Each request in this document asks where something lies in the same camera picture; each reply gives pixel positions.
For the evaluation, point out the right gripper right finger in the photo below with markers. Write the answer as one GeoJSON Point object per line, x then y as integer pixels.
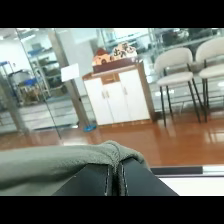
{"type": "Point", "coordinates": [143, 181]}

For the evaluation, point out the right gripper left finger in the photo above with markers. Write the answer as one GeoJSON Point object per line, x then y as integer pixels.
{"type": "Point", "coordinates": [90, 181]}

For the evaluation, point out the grey-green garment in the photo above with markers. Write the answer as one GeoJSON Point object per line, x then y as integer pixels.
{"type": "Point", "coordinates": [40, 170]}

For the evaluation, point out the white paper sign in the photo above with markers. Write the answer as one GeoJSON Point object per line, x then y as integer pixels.
{"type": "Point", "coordinates": [70, 72]}

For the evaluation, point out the white chair with black legs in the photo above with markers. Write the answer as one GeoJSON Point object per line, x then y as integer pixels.
{"type": "Point", "coordinates": [175, 66]}
{"type": "Point", "coordinates": [210, 63]}

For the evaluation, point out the decorations on cabinet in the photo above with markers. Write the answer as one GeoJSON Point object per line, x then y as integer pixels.
{"type": "Point", "coordinates": [113, 55]}

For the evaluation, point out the silver frame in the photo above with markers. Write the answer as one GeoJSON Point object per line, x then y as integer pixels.
{"type": "Point", "coordinates": [213, 169]}

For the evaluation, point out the white cabinet with brown frame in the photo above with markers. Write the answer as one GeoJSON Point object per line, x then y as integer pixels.
{"type": "Point", "coordinates": [116, 96]}

